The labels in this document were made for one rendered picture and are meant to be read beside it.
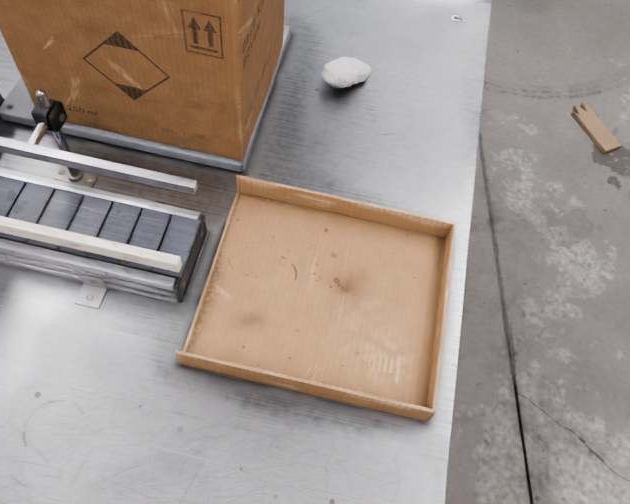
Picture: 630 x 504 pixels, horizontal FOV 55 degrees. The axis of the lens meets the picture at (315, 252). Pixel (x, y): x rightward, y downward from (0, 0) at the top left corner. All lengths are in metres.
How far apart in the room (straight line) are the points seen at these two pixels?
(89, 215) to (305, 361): 0.32
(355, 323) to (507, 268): 1.16
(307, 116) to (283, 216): 0.19
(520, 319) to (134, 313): 1.26
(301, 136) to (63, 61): 0.34
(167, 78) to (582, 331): 1.42
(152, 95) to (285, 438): 0.45
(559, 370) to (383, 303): 1.08
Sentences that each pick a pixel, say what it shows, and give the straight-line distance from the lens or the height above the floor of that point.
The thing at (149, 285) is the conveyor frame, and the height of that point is 0.87.
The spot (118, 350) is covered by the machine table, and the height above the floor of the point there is 0.83.
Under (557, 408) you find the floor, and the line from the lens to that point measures 1.77.
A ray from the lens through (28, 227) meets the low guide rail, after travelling 0.78.
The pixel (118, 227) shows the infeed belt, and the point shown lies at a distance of 0.79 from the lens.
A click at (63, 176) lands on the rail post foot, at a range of 0.91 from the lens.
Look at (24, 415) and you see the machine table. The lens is 0.78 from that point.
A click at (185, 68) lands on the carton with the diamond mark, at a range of 0.77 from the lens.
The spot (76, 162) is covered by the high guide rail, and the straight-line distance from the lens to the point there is 0.76.
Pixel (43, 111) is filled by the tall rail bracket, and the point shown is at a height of 0.97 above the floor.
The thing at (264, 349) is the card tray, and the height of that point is 0.83.
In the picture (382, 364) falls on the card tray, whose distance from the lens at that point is 0.76.
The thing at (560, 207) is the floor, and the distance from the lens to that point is 2.08.
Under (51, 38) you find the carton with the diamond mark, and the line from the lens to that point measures 0.83.
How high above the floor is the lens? 1.54
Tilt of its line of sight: 60 degrees down
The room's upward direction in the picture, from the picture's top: 9 degrees clockwise
